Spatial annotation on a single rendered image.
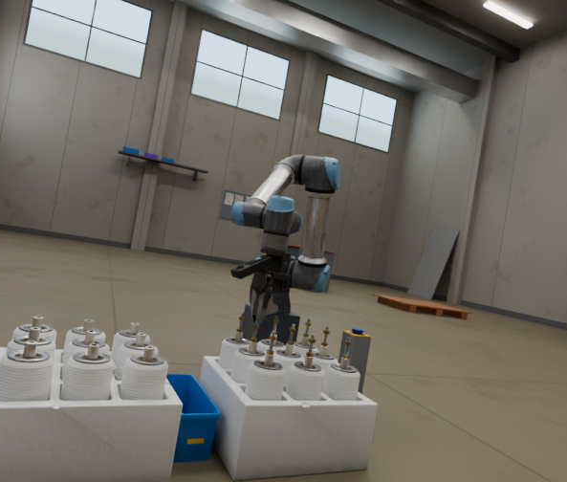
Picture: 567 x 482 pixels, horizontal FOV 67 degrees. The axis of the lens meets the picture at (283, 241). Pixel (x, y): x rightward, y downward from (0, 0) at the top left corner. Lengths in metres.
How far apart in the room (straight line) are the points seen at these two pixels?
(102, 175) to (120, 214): 0.96
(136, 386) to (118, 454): 0.13
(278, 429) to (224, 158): 10.06
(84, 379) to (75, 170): 9.66
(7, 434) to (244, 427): 0.47
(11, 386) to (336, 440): 0.76
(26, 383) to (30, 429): 0.08
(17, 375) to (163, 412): 0.29
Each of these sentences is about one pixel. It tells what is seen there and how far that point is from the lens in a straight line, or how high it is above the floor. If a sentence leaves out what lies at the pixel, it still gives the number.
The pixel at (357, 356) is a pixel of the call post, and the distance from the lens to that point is 1.48.
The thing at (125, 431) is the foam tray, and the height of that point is 0.12.
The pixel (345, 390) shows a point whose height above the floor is 0.20.
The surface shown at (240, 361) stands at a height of 0.23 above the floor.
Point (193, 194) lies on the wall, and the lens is 10.70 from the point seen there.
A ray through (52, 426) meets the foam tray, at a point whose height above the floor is 0.14.
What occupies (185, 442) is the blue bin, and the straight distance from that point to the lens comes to 1.17.
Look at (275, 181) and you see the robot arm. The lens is 1.50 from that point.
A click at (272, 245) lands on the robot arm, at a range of 1.18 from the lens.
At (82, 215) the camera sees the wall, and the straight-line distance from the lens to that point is 10.50.
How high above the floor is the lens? 0.55
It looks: 1 degrees up
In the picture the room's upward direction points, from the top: 10 degrees clockwise
